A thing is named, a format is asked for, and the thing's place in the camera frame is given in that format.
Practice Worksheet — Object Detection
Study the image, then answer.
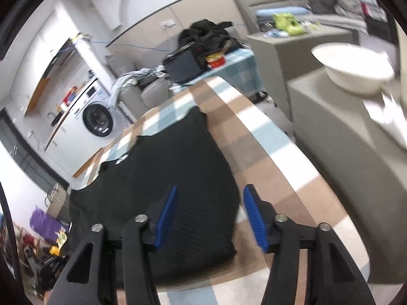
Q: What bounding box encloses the white wall cabinet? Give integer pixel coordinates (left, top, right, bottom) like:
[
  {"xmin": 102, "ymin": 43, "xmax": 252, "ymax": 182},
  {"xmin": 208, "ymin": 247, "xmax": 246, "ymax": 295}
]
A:
[{"xmin": 25, "ymin": 36, "xmax": 93, "ymax": 115}]

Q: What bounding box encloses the white paper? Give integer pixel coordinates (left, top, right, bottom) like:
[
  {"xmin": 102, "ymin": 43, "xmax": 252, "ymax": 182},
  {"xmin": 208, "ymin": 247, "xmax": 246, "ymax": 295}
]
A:
[{"xmin": 363, "ymin": 93, "xmax": 407, "ymax": 150}]

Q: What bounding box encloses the green toy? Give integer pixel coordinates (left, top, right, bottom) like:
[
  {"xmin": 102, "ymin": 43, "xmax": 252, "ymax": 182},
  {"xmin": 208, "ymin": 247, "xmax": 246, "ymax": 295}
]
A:
[{"xmin": 273, "ymin": 12, "xmax": 308, "ymax": 36}]

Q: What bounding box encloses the teal checked tablecloth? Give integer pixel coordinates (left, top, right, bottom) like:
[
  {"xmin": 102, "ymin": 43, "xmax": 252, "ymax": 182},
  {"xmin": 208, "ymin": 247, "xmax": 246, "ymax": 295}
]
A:
[{"xmin": 203, "ymin": 49, "xmax": 265, "ymax": 97}]

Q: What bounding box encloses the red bowl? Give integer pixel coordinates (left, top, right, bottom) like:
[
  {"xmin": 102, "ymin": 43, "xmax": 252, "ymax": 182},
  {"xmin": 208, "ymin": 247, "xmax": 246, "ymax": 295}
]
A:
[{"xmin": 206, "ymin": 53, "xmax": 227, "ymax": 69}]

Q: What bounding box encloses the woven basket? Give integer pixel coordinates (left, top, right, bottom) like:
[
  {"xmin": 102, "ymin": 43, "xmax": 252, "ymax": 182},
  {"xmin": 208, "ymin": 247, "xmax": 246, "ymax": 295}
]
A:
[{"xmin": 47, "ymin": 182, "xmax": 71, "ymax": 223}]

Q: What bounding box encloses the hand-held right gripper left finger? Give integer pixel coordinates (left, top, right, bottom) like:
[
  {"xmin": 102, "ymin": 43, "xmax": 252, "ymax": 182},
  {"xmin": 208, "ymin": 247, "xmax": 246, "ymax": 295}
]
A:
[{"xmin": 48, "ymin": 184, "xmax": 179, "ymax": 305}]

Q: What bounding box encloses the white basin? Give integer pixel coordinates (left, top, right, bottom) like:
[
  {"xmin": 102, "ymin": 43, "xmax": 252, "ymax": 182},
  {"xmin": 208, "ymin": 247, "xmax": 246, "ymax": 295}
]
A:
[{"xmin": 311, "ymin": 42, "xmax": 395, "ymax": 95}]

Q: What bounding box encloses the wooden shoe rack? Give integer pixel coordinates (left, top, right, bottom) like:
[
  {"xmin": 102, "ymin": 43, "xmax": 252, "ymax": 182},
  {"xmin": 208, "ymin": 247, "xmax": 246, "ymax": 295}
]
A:
[{"xmin": 11, "ymin": 225, "xmax": 49, "ymax": 294}]

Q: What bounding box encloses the grey curved cabinet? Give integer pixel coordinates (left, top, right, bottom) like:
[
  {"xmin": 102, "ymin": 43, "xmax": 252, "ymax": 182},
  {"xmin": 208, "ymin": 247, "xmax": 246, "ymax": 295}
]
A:
[{"xmin": 287, "ymin": 69, "xmax": 407, "ymax": 288}]

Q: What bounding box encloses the white washing machine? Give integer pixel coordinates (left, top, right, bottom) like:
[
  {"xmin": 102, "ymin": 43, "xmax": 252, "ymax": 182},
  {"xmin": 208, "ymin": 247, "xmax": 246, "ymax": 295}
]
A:
[{"xmin": 68, "ymin": 77, "xmax": 128, "ymax": 138}]

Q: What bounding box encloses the brown checked tablecloth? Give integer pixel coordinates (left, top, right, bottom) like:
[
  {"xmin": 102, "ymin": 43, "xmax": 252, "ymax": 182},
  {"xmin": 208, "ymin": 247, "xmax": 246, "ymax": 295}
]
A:
[{"xmin": 71, "ymin": 76, "xmax": 371, "ymax": 305}]

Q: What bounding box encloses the pile of dark clothes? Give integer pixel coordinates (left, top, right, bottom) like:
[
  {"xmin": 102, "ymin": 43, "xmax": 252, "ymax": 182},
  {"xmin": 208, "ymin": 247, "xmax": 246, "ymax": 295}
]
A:
[{"xmin": 177, "ymin": 20, "xmax": 246, "ymax": 58}]

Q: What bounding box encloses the red box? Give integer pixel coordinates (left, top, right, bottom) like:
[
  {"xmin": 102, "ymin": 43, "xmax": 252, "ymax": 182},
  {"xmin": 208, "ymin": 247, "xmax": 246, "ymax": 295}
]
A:
[{"xmin": 62, "ymin": 87, "xmax": 79, "ymax": 104}]

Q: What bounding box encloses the black knit sweater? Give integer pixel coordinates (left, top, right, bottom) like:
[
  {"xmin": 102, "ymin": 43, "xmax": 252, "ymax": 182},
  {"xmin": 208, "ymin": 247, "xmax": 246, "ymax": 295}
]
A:
[{"xmin": 60, "ymin": 105, "xmax": 240, "ymax": 288}]

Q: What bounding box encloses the purple bag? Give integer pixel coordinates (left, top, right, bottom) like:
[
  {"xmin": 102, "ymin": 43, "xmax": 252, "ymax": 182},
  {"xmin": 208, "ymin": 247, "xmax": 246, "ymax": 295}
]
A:
[{"xmin": 30, "ymin": 207, "xmax": 69, "ymax": 246}]

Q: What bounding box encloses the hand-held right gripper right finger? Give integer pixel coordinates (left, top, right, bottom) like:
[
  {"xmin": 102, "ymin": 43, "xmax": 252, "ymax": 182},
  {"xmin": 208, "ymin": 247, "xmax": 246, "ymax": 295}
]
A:
[{"xmin": 243, "ymin": 184, "xmax": 377, "ymax": 305}]

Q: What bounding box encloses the black framed glass door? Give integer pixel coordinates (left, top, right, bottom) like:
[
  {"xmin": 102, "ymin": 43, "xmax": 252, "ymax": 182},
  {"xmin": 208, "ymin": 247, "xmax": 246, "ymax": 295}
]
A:
[{"xmin": 0, "ymin": 107, "xmax": 69, "ymax": 192}]

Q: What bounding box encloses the white base cabinet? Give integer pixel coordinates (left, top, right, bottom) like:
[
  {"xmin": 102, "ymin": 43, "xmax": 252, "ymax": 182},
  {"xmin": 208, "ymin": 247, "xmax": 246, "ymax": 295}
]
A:
[{"xmin": 43, "ymin": 102, "xmax": 110, "ymax": 178}]

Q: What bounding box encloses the white grey cloth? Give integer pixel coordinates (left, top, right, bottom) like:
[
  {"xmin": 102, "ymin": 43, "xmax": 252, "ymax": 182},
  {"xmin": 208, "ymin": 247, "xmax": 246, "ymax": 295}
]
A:
[{"xmin": 111, "ymin": 66, "xmax": 166, "ymax": 106}]

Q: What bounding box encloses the grey sofa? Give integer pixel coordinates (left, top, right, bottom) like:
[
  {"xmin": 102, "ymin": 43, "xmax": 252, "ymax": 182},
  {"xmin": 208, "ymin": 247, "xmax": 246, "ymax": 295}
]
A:
[
  {"xmin": 106, "ymin": 53, "xmax": 176, "ymax": 125},
  {"xmin": 233, "ymin": 0, "xmax": 387, "ymax": 36}
]

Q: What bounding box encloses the blue pillow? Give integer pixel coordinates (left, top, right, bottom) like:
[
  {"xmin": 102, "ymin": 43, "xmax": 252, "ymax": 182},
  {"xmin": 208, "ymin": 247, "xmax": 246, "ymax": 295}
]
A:
[{"xmin": 255, "ymin": 6, "xmax": 311, "ymax": 19}]

